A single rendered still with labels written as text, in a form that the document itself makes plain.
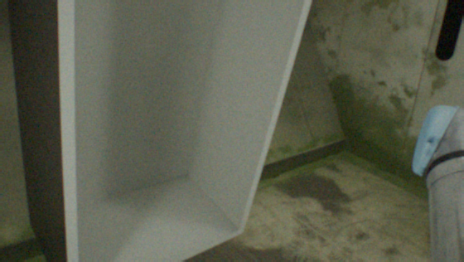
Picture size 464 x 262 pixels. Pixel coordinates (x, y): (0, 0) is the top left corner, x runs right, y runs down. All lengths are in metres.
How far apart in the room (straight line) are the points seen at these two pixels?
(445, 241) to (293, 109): 2.27
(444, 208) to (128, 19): 0.89
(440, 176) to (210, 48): 0.91
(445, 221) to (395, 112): 2.24
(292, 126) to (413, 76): 0.83
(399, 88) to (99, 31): 2.05
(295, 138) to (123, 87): 1.68
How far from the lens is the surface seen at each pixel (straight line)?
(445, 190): 0.61
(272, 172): 2.59
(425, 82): 2.67
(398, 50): 2.74
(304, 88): 2.90
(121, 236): 1.36
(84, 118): 1.23
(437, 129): 0.65
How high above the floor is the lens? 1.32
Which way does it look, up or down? 23 degrees down
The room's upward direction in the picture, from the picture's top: 4 degrees clockwise
